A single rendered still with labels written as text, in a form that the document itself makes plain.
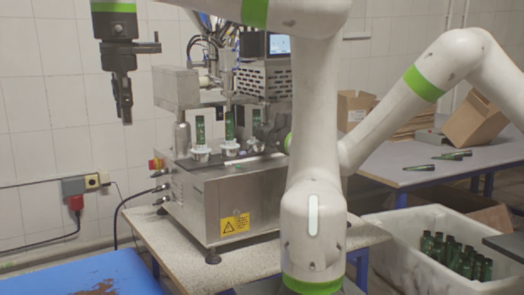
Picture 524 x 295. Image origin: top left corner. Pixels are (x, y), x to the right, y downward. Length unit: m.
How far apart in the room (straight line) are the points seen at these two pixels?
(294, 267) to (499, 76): 0.83
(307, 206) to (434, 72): 0.59
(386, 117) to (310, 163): 0.42
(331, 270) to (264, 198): 0.69
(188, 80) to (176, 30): 1.49
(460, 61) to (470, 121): 1.69
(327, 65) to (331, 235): 0.35
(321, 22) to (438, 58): 0.56
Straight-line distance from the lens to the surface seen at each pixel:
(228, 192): 1.51
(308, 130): 1.01
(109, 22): 1.04
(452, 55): 1.32
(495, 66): 1.49
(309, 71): 0.99
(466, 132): 3.02
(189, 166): 1.57
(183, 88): 1.64
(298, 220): 0.89
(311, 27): 0.83
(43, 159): 3.02
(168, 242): 1.71
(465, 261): 2.05
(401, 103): 1.37
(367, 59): 4.01
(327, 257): 0.92
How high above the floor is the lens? 1.48
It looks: 15 degrees down
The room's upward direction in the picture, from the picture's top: 1 degrees counter-clockwise
